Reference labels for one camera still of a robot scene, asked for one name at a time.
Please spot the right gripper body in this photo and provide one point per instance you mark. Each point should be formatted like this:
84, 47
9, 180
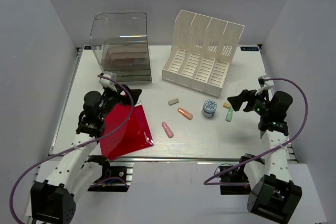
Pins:
257, 102

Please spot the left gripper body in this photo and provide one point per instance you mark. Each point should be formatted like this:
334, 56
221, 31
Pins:
111, 99

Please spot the yellow eraser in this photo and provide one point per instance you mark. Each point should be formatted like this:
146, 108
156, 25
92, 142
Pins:
226, 105

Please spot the green stapler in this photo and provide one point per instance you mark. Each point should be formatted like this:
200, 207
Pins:
229, 115

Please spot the pink stapler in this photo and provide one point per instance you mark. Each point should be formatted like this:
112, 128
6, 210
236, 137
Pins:
167, 130

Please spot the clear plastic drawer cabinet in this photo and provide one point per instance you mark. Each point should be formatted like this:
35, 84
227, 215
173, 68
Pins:
119, 41

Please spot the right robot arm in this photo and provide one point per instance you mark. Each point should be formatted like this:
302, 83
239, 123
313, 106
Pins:
271, 192

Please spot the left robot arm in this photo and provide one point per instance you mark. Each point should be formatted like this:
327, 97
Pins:
55, 199

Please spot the grey eraser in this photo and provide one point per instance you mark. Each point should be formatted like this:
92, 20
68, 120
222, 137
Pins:
172, 102

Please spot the red plastic folder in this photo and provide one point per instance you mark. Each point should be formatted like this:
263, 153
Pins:
135, 135

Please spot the white file organizer rack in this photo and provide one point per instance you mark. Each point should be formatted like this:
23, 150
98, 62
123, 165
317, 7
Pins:
202, 50

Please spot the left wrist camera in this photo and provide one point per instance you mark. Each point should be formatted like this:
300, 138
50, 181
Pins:
107, 83

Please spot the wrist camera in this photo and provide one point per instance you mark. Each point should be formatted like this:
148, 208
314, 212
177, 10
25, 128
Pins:
264, 83
107, 83

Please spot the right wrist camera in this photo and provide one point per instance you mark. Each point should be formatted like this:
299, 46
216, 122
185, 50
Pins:
264, 83

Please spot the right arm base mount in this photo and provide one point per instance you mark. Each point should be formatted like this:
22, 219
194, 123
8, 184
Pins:
234, 176

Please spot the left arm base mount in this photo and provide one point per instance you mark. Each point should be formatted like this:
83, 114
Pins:
116, 178

